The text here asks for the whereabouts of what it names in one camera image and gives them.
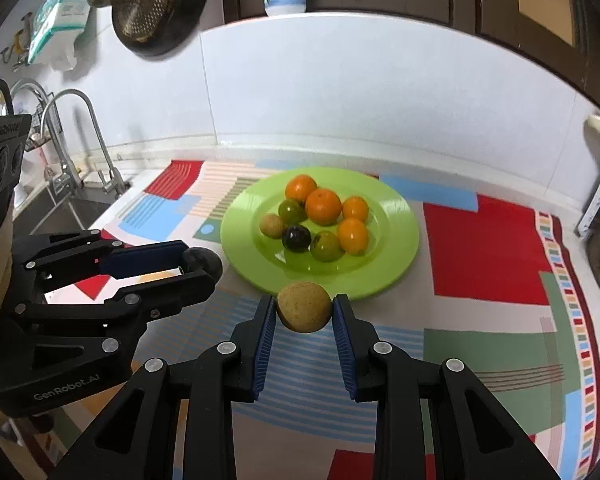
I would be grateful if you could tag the colourful patchwork mat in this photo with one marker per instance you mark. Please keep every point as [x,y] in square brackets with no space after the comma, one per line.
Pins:
[480,260]

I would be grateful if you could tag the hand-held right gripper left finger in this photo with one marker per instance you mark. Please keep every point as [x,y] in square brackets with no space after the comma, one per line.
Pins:
[263,355]

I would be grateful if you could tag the green plate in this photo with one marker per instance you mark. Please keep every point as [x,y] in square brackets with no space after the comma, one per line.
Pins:
[390,240]

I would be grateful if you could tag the dark plum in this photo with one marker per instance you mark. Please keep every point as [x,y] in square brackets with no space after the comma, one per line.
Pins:
[206,262]
[296,238]

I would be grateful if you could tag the large orange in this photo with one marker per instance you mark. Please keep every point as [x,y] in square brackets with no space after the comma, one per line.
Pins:
[323,206]

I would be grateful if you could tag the steel lever faucet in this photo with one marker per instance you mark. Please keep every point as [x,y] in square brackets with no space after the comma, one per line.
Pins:
[55,175]

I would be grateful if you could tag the white plastic bag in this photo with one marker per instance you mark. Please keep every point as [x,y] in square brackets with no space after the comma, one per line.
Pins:
[65,55]

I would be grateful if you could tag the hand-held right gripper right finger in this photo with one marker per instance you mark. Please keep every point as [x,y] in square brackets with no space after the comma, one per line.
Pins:
[345,355]

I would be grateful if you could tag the curved steel faucet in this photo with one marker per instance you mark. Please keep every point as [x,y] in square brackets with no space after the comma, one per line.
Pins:
[92,130]

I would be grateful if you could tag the steel sink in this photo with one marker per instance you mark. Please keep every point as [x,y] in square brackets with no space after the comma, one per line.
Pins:
[65,215]

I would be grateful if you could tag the green fruit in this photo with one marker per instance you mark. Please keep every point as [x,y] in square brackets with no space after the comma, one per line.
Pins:
[326,246]
[291,210]

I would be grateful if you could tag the brown round fruit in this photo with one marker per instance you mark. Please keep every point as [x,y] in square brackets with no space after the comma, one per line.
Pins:
[271,225]
[304,307]

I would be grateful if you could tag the white rack panel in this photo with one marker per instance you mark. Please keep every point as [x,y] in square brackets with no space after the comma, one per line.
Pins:
[597,200]

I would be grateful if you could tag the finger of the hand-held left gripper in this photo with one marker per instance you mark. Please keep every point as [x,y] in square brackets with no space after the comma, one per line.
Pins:
[170,292]
[145,259]

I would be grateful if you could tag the teal and white box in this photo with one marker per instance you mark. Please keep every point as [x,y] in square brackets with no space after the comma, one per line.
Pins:
[62,5]

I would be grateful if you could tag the black frying pan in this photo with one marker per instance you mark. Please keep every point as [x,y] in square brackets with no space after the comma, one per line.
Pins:
[180,20]

